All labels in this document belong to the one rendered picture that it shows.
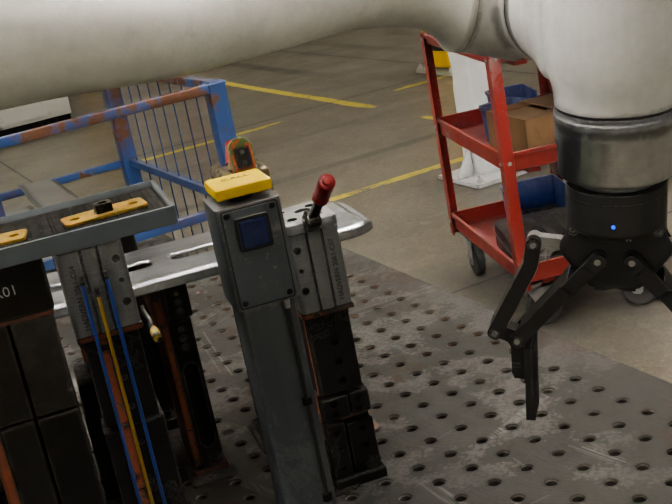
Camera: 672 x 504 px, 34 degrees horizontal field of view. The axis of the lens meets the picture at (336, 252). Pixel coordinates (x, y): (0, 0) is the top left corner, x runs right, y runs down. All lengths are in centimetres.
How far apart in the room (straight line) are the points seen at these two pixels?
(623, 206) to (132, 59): 37
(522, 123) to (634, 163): 261
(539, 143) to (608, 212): 262
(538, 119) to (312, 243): 216
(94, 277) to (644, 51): 72
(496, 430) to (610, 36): 85
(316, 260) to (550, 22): 62
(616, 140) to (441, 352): 103
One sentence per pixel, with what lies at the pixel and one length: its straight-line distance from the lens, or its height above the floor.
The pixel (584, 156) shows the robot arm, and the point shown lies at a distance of 82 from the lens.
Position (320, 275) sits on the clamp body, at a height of 99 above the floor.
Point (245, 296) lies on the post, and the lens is 116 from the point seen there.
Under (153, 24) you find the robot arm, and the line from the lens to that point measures 70.
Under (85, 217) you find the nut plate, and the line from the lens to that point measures 113.
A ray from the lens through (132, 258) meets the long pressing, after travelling 155.
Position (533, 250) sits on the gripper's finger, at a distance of 88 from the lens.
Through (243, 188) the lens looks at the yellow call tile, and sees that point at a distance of 113.
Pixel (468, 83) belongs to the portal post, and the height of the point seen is 48.
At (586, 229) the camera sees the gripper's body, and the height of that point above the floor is 115.
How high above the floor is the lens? 142
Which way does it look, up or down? 18 degrees down
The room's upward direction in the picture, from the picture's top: 11 degrees counter-clockwise
